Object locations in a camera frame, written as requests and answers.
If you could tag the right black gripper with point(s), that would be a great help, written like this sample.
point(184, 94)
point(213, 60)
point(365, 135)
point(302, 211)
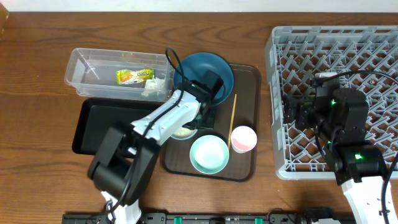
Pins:
point(305, 109)

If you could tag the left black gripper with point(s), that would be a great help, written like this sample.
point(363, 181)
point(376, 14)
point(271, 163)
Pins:
point(211, 123)

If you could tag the dark blue plate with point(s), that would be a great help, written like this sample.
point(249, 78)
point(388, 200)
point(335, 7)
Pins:
point(196, 66)

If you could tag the white tissue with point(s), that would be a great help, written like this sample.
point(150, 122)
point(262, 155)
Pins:
point(153, 87)

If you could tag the light blue bowl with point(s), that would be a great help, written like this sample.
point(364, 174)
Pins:
point(184, 133)

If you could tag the pink white cup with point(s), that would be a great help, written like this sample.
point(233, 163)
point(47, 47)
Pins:
point(243, 139)

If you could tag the mint green bowl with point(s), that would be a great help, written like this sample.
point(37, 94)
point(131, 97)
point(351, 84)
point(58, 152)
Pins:
point(209, 154)

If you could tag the green orange snack wrapper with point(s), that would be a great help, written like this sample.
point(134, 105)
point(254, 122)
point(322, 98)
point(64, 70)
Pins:
point(127, 77)

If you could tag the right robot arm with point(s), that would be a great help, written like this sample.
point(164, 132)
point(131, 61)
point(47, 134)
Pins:
point(338, 117)

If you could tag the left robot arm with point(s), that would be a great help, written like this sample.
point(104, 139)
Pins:
point(124, 163)

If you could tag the grey dishwasher rack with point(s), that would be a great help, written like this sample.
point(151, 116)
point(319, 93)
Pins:
point(294, 54)

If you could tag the wooden chopstick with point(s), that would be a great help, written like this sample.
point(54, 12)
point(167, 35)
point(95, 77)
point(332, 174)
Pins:
point(232, 121)

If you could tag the brown serving tray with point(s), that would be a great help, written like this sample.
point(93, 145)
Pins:
point(243, 106)

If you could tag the clear plastic bin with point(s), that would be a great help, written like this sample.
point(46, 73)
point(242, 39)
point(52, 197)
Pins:
point(92, 72)

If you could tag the black plastic tray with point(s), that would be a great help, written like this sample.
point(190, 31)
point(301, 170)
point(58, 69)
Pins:
point(97, 115)

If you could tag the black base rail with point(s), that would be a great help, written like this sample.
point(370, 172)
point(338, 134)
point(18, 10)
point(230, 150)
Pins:
point(161, 218)

